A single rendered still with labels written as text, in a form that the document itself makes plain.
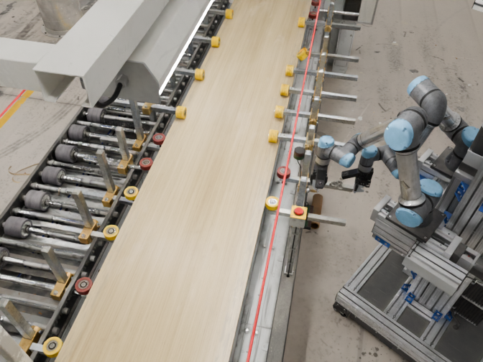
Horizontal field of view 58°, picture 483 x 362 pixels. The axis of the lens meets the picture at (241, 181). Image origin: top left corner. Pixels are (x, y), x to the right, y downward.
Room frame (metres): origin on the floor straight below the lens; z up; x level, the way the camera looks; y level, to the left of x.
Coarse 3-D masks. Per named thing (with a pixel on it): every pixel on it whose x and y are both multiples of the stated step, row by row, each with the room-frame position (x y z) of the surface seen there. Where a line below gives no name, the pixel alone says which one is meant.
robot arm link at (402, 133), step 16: (416, 112) 1.44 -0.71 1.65; (400, 128) 1.35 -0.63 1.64; (416, 128) 1.36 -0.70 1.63; (400, 144) 1.32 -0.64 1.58; (416, 144) 1.33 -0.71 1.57; (400, 160) 1.33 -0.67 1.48; (416, 160) 1.33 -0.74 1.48; (400, 176) 1.31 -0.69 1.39; (416, 176) 1.30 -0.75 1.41; (416, 192) 1.27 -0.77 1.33; (400, 208) 1.26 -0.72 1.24; (416, 208) 1.24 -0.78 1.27; (416, 224) 1.20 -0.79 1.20
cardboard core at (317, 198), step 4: (316, 196) 2.33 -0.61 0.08; (320, 196) 2.33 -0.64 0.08; (316, 200) 2.28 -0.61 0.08; (320, 200) 2.29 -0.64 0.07; (312, 204) 2.26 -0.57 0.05; (316, 204) 2.24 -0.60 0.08; (320, 204) 2.25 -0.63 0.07; (316, 208) 2.20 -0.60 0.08; (320, 208) 2.21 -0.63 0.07; (316, 212) 2.16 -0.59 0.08; (320, 212) 2.18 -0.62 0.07; (312, 224) 2.09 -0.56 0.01; (316, 224) 2.09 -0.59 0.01; (316, 228) 2.06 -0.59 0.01
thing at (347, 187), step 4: (292, 176) 1.81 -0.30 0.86; (296, 176) 1.81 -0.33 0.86; (280, 180) 1.80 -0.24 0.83; (288, 180) 1.79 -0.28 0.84; (292, 180) 1.79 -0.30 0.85; (296, 180) 1.78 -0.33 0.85; (308, 180) 1.78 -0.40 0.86; (308, 184) 1.77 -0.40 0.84; (328, 184) 1.75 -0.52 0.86; (344, 184) 1.75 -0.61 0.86; (328, 188) 1.74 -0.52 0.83; (332, 188) 1.74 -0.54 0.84; (336, 188) 1.73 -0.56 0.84; (344, 188) 1.72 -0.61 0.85; (348, 188) 1.72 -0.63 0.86; (352, 188) 1.72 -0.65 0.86
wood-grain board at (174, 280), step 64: (256, 0) 4.03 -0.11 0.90; (256, 64) 2.95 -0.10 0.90; (192, 128) 2.19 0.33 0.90; (256, 128) 2.20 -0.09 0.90; (192, 192) 1.63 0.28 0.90; (256, 192) 1.64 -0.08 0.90; (128, 256) 1.20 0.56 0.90; (192, 256) 1.21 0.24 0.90; (128, 320) 0.87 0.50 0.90; (192, 320) 0.87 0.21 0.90
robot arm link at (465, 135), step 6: (468, 126) 1.80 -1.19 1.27; (456, 132) 1.80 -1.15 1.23; (462, 132) 1.77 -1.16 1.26; (468, 132) 1.76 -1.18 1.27; (474, 132) 1.76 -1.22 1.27; (456, 138) 1.77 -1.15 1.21; (462, 138) 1.74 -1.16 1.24; (468, 138) 1.72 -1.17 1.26; (474, 138) 1.72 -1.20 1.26; (456, 144) 1.76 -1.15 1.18; (462, 144) 1.72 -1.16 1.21; (468, 144) 1.70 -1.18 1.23; (456, 150) 1.74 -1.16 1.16; (462, 150) 1.71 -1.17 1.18; (462, 156) 1.70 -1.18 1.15
